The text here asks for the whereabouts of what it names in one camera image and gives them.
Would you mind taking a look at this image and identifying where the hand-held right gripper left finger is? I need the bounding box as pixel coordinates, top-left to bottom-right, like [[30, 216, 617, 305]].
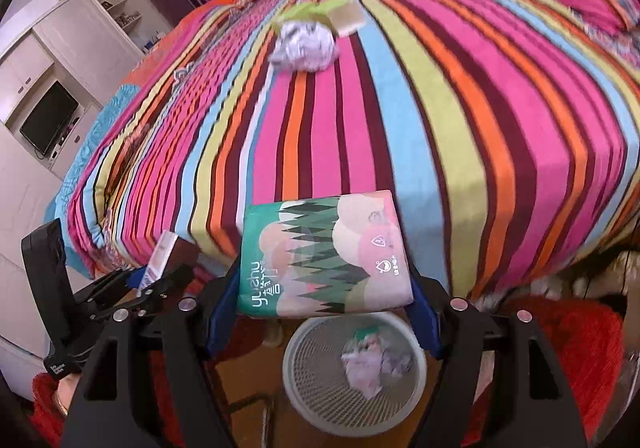
[[60, 272, 242, 448]]

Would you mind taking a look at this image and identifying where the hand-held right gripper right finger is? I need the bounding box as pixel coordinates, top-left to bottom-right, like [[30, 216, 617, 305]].
[[410, 277, 589, 448]]

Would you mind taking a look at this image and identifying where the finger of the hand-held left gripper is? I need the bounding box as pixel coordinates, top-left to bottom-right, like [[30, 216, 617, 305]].
[[74, 269, 149, 317], [134, 263, 197, 315]]

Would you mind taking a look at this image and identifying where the small white carton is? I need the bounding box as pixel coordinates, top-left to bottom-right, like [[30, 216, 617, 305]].
[[142, 230, 201, 290]]

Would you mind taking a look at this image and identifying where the paper ball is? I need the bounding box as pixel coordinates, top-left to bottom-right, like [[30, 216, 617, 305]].
[[269, 19, 339, 74], [379, 337, 417, 380]]

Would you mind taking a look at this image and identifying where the white mesh wastebasket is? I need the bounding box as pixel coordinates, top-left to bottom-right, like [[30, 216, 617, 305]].
[[282, 311, 429, 437]]

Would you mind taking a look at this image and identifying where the green printed tissue pack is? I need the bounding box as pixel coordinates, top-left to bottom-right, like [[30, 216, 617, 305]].
[[235, 188, 415, 319]]

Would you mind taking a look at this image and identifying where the person's left forearm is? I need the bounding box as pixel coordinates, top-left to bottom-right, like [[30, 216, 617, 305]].
[[50, 370, 82, 417]]

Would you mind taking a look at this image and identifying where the red rug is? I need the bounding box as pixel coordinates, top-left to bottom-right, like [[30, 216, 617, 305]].
[[30, 295, 627, 448]]

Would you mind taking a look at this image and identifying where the black television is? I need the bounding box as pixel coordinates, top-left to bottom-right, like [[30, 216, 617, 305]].
[[19, 80, 81, 157]]

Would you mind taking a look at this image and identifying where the colourful striped bedsheet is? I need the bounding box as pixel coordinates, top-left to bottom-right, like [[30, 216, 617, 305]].
[[67, 0, 640, 302]]

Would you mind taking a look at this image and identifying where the white wardrobe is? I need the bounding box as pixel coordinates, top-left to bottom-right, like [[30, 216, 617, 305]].
[[0, 0, 147, 190]]

